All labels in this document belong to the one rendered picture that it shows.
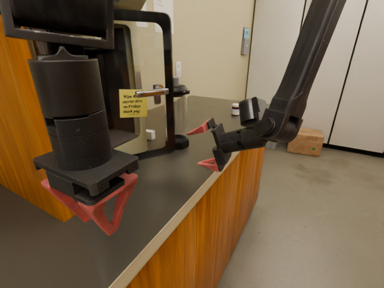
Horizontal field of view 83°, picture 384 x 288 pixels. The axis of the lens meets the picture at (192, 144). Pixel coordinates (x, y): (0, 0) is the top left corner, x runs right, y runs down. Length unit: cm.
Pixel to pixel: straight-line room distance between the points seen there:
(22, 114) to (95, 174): 31
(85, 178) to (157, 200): 38
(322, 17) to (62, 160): 52
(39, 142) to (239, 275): 139
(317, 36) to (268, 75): 293
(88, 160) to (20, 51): 29
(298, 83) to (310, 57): 5
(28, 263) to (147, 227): 22
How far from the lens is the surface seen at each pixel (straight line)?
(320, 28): 55
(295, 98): 51
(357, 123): 353
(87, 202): 24
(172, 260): 71
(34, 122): 50
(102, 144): 24
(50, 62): 22
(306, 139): 319
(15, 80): 50
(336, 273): 184
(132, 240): 51
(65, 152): 24
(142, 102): 63
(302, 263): 179
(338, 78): 340
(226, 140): 57
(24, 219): 66
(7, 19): 23
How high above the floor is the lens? 130
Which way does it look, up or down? 24 degrees down
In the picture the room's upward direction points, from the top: straight up
